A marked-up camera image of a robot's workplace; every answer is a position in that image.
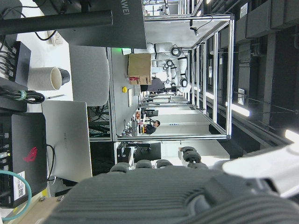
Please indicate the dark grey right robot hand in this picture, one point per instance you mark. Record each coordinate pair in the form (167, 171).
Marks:
(149, 196)

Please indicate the brown cardboard box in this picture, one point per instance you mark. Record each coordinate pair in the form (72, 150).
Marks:
(139, 65)

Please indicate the black computer with red logo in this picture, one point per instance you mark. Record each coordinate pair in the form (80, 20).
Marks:
(29, 149)

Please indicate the seated person black hair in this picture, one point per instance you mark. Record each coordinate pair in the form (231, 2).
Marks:
(151, 128)

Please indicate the white humanoid robot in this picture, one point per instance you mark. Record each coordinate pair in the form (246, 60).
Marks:
(177, 65)

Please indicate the yellow emergency stop button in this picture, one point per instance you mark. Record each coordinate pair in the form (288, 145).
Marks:
(124, 88)

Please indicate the silver pen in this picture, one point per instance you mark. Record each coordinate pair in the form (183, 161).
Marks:
(56, 96)

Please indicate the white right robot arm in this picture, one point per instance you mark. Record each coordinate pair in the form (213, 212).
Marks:
(268, 168)

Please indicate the silver closed laptop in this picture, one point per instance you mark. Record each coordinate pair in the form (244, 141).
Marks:
(67, 137)

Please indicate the black hub box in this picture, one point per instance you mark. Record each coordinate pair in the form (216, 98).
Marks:
(22, 61)

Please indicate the light grey chair back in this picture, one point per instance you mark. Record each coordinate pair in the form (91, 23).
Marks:
(90, 74)

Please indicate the camera on frame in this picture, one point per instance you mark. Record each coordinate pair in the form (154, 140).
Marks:
(194, 30)

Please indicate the dark grey Huawei monitor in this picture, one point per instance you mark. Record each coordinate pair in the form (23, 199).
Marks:
(105, 32)

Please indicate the person in dark clothes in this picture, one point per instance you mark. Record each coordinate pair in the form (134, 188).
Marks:
(153, 86)

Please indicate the flat board on table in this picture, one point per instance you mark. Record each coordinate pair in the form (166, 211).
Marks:
(130, 98)

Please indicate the white power strip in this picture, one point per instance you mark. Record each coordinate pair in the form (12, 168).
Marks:
(57, 39)

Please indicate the black cup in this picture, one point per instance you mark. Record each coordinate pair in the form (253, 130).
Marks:
(65, 76)

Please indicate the aluminium profile frame cage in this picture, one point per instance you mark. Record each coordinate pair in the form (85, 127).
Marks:
(230, 70)

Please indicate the white paper cup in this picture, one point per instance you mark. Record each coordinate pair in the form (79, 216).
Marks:
(39, 78)

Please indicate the long ceiling light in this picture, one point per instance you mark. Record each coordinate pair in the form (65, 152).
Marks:
(292, 135)
(238, 109)

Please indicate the black monitor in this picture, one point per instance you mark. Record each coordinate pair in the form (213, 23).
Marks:
(149, 151)

